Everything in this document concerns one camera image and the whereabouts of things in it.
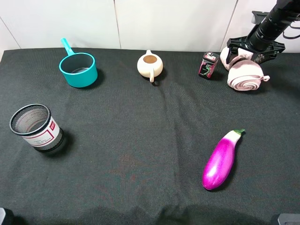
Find black mesh pen holder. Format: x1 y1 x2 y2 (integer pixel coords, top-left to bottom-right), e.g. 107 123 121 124
9 104 64 153

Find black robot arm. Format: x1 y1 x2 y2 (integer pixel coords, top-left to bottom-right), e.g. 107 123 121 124
226 0 300 64

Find teal plastic scoop cup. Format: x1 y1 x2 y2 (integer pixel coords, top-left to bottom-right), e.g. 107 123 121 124
59 38 98 88

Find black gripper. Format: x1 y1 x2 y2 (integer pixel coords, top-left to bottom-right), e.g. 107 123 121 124
226 36 285 65

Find cream ceramic teapot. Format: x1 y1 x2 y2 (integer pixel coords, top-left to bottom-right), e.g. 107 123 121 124
137 50 163 83

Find grey object bottom right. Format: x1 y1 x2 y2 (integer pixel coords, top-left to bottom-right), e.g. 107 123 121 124
277 213 300 225

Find black tablecloth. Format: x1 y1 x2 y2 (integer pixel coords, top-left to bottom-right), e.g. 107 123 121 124
0 48 300 225

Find pink towel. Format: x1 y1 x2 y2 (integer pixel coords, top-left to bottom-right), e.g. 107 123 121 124
220 47 270 91

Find purple toy eggplant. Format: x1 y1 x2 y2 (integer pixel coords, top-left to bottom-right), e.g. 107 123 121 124
202 129 245 190

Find black gum box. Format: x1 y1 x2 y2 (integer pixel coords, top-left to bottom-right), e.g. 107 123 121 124
198 52 219 79

